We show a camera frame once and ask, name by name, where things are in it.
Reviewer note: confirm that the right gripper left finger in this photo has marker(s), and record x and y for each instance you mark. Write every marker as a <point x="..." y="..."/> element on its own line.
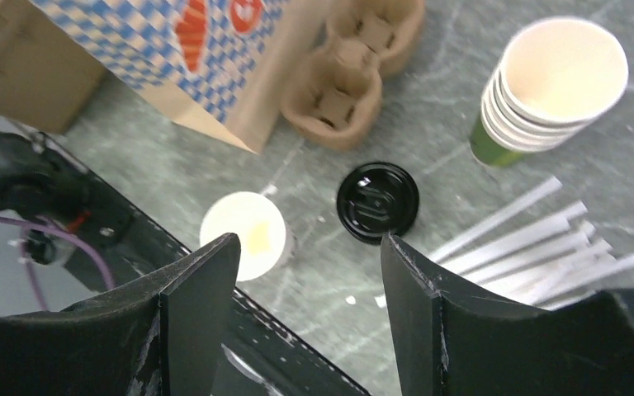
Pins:
<point x="160" y="334"/>

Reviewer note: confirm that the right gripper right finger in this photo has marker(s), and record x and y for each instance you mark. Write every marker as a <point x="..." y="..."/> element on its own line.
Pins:
<point x="453" y="337"/>

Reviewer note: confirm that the single white paper cup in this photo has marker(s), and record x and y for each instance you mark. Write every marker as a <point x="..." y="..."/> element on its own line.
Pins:
<point x="266" y="239"/>

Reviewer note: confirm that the pile of wrapped straws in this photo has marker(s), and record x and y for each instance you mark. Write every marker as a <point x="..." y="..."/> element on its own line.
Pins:
<point x="548" y="263"/>

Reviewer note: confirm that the stack of black lids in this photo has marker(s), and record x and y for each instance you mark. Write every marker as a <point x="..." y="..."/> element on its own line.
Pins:
<point x="375" y="199"/>

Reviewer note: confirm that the stack of paper cups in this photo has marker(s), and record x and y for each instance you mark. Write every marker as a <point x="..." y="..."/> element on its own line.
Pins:
<point x="555" y="77"/>

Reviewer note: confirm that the patterned paper bag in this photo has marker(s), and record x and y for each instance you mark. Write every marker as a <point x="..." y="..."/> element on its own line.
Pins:
<point x="216" y="67"/>

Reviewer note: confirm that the cardboard cup carrier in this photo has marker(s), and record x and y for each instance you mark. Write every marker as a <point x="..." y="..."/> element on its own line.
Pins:
<point x="336" y="92"/>

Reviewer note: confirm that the tan hard case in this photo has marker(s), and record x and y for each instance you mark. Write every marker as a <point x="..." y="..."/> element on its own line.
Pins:
<point x="46" y="79"/>

